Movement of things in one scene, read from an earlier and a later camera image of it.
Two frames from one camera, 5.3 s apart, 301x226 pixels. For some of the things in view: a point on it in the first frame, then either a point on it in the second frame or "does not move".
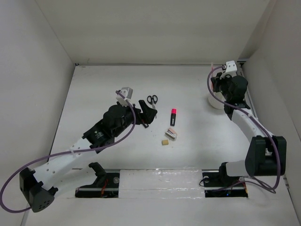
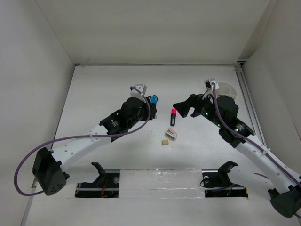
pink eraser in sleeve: [171, 133] does not move
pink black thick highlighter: [173, 112] does not move
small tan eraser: [165, 142] does not move
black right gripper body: [222, 84] to [202, 107]
